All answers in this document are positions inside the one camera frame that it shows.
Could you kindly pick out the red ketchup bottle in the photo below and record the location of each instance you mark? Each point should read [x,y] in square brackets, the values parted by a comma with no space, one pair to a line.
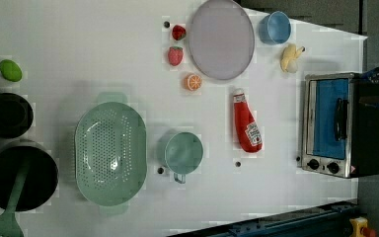
[248,133]

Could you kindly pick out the green plastic strainer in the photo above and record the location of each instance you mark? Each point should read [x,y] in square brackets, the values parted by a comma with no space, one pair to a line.
[110,153]

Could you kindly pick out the green mug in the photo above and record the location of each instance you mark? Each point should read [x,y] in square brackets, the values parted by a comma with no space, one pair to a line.
[181,153]

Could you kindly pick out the toy orange half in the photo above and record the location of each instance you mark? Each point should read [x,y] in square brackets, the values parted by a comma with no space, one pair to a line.
[193,82]

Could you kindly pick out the lower red toy strawberry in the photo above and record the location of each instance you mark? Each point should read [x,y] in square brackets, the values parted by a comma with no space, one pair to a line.
[175,55]

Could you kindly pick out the red toy strawberry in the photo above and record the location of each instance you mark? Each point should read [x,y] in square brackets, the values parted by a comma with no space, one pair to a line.
[179,32]
[175,55]

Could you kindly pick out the upper red toy strawberry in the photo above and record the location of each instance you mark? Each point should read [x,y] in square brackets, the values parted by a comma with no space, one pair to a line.
[179,32]

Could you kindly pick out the grey round plate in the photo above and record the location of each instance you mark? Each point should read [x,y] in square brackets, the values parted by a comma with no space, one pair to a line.
[221,39]

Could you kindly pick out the blue cup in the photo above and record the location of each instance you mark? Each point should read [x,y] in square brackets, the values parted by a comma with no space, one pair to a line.
[275,28]

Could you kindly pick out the toaster oven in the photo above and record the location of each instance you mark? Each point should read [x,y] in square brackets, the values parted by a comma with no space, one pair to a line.
[340,134]

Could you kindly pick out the large black pot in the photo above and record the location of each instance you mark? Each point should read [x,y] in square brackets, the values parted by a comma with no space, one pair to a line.
[31,163]

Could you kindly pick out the small black pot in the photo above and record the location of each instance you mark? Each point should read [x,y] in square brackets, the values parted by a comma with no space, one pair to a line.
[16,115]

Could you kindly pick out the green toy lime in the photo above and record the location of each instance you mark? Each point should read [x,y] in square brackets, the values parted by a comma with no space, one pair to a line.
[10,70]

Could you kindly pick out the yellow red emergency button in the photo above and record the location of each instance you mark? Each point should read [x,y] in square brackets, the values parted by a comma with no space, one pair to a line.
[360,228]

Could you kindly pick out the green slotted spatula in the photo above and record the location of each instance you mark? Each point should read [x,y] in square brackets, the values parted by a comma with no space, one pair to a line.
[9,226]

